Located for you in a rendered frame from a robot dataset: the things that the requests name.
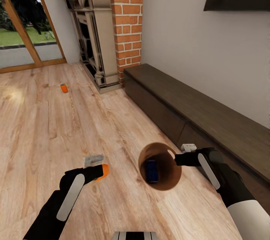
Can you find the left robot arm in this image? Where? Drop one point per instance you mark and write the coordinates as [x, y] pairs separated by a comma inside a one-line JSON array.
[[51, 221]]

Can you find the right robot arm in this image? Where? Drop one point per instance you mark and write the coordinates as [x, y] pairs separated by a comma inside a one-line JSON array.
[[251, 220]]

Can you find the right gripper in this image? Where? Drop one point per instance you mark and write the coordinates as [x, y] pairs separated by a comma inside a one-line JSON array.
[[183, 159]]

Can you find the can of soda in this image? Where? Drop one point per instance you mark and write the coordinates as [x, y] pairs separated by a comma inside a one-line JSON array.
[[152, 171], [106, 171], [64, 88]]

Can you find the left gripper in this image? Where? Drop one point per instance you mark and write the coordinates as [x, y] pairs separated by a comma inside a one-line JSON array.
[[95, 171]]

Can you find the trash can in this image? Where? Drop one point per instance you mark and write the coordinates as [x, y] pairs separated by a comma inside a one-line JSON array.
[[169, 173]]

